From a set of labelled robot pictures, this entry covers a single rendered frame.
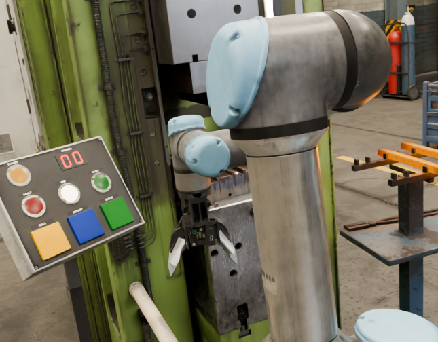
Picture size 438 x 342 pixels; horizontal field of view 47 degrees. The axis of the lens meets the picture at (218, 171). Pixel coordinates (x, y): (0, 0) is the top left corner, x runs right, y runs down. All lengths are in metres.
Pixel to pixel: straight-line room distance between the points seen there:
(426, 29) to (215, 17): 9.39
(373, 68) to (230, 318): 1.29
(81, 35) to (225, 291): 0.92
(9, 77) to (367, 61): 6.24
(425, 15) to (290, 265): 10.30
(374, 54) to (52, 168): 0.96
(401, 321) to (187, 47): 1.06
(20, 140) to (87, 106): 5.16
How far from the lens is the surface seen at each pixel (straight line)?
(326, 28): 0.59
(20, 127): 6.75
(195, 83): 1.57
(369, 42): 0.60
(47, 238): 1.29
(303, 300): 0.62
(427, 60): 10.91
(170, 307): 1.90
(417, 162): 1.79
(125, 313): 1.86
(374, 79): 0.61
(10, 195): 1.31
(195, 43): 1.56
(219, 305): 1.73
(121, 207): 1.40
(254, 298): 1.78
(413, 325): 0.76
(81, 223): 1.33
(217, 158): 0.91
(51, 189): 1.35
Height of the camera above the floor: 1.45
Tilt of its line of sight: 16 degrees down
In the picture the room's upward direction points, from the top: 6 degrees counter-clockwise
